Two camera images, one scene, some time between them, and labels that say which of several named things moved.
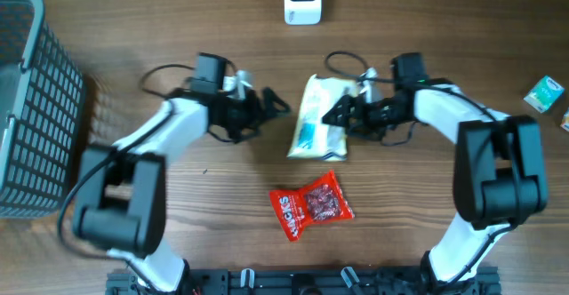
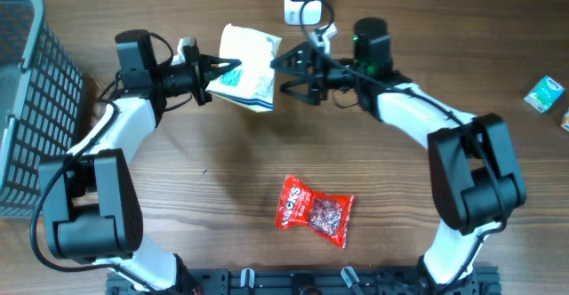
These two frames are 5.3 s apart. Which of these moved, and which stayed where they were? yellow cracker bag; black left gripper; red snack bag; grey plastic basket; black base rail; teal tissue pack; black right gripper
Moved: red snack bag; black right gripper; yellow cracker bag; black left gripper
Stayed: teal tissue pack; grey plastic basket; black base rail
